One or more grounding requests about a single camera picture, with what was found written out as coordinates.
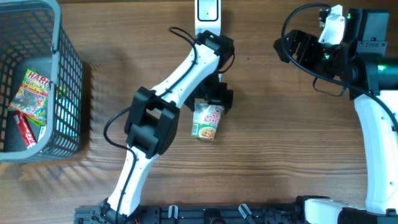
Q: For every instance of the teal snack packet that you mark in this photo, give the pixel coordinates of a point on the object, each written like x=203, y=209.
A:
x=65, y=111

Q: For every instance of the white barcode scanner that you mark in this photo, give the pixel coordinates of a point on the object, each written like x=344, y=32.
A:
x=208, y=16

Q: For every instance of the cup noodles container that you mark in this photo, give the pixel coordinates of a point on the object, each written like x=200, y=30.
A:
x=206, y=118

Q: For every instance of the green haribo candy bag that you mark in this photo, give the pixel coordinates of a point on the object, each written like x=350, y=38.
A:
x=31, y=98

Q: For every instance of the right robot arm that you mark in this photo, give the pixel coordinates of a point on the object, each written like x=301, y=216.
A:
x=351, y=53

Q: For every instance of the grey plastic shopping basket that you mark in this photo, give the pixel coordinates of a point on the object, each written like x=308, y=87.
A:
x=32, y=37

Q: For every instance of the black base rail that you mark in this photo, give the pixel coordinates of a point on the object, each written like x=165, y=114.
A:
x=267, y=214

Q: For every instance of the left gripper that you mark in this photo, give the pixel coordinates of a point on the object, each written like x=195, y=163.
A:
x=222, y=98

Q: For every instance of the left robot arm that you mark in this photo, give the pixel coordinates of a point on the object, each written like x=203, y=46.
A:
x=152, y=118

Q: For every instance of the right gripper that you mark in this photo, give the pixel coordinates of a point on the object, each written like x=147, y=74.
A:
x=307, y=43

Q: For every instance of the red snack bar wrapper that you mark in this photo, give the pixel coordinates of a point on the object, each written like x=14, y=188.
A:
x=25, y=130

